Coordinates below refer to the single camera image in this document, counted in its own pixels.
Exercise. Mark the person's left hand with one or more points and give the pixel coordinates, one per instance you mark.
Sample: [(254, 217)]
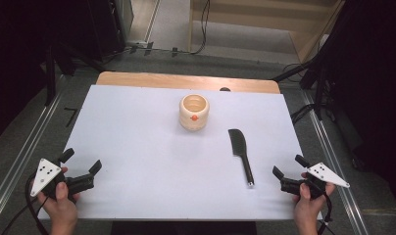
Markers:
[(62, 209)]

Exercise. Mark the black spatula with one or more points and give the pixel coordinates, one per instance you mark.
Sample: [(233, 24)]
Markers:
[(240, 147)]

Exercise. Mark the metal floor rail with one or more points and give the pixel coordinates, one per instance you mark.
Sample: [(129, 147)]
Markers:
[(333, 163), (26, 153)]

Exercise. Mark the wooden shelf unit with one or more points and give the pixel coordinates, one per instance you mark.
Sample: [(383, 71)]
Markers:
[(251, 39)]

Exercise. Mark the black cabinet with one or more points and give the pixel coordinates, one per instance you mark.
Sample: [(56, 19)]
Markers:
[(104, 26)]

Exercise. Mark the black table grommet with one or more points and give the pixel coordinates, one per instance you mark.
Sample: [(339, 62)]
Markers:
[(224, 89)]

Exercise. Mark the person's right hand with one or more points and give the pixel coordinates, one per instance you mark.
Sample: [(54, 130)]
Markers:
[(308, 209)]

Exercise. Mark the white board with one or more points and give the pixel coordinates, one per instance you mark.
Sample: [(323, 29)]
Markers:
[(147, 163)]

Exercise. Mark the beige cup with orange dot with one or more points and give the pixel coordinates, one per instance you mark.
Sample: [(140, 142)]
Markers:
[(194, 118)]

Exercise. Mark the wooden table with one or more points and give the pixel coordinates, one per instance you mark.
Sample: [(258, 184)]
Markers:
[(173, 80)]

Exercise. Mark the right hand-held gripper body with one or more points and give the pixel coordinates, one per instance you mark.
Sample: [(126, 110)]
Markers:
[(323, 174)]

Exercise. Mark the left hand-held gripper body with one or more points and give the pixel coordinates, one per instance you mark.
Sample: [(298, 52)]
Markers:
[(45, 174)]

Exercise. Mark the black stand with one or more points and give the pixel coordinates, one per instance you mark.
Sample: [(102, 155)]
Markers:
[(320, 88), (50, 75)]

